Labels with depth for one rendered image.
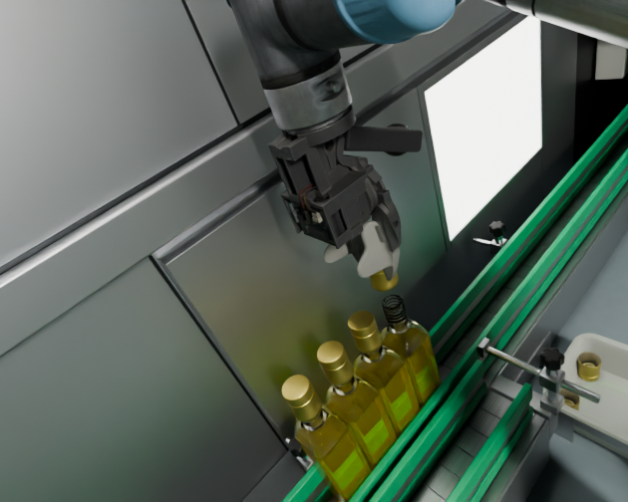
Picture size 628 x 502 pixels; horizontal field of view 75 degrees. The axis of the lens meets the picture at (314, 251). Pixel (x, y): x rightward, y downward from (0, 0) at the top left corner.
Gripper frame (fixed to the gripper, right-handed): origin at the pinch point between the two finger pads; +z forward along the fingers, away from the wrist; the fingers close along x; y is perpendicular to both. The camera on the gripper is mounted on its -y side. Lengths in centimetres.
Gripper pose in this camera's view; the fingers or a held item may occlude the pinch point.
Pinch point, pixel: (379, 262)
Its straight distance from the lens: 51.8
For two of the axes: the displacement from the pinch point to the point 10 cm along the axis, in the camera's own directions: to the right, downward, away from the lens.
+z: 3.2, 7.7, 5.5
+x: 6.2, 2.7, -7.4
